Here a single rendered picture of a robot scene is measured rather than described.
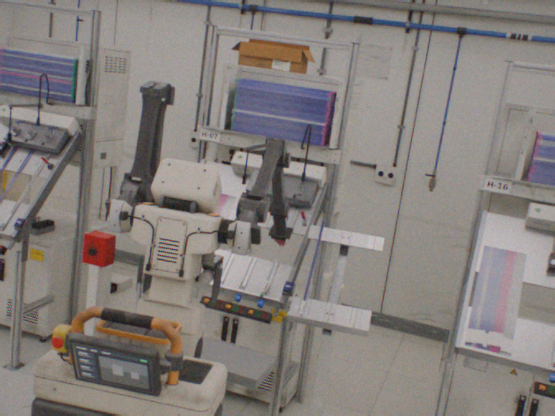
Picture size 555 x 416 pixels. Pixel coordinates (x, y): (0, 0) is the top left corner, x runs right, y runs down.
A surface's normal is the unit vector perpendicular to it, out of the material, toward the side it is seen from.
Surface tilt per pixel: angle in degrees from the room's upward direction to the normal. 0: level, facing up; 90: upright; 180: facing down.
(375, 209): 90
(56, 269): 90
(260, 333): 90
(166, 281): 82
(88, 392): 90
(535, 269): 44
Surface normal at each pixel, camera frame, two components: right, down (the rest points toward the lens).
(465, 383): -0.32, 0.15
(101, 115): 0.94, 0.19
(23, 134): -0.15, -0.55
